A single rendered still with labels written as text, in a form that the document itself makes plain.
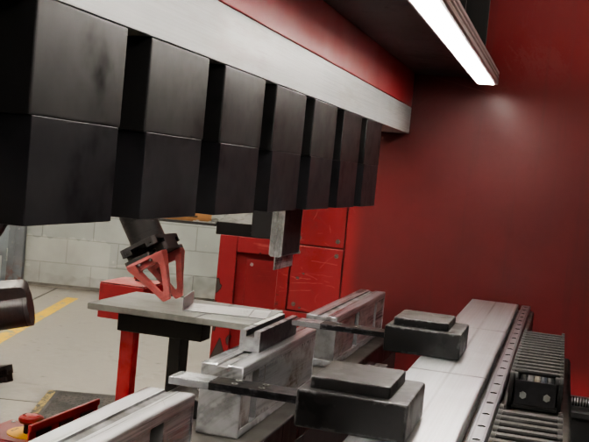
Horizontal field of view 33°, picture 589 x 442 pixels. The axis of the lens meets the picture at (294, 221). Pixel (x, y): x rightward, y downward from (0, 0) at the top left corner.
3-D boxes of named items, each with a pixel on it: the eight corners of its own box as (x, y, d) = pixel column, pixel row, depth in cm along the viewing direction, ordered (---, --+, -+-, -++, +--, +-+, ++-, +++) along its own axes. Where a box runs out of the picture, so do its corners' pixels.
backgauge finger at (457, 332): (303, 326, 160) (306, 295, 159) (466, 348, 153) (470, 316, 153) (282, 336, 148) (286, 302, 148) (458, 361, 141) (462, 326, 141)
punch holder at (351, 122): (308, 202, 184) (317, 112, 183) (353, 206, 182) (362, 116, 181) (287, 203, 170) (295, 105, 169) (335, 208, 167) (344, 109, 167)
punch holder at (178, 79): (122, 208, 107) (135, 53, 106) (196, 216, 105) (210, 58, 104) (53, 210, 93) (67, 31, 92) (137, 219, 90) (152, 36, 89)
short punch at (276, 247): (285, 265, 160) (290, 205, 159) (297, 266, 159) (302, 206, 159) (266, 269, 150) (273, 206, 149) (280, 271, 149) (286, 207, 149)
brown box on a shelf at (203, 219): (160, 216, 418) (162, 187, 418) (222, 222, 418) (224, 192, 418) (149, 220, 389) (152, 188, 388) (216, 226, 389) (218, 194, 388)
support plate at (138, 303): (135, 296, 171) (136, 291, 171) (282, 317, 164) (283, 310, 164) (87, 309, 154) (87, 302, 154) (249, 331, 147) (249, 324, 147)
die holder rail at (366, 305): (356, 329, 234) (360, 288, 233) (381, 332, 232) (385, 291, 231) (301, 364, 185) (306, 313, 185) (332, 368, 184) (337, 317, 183)
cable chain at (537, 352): (521, 353, 143) (523, 327, 143) (562, 360, 142) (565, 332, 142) (505, 407, 107) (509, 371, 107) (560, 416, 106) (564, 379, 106)
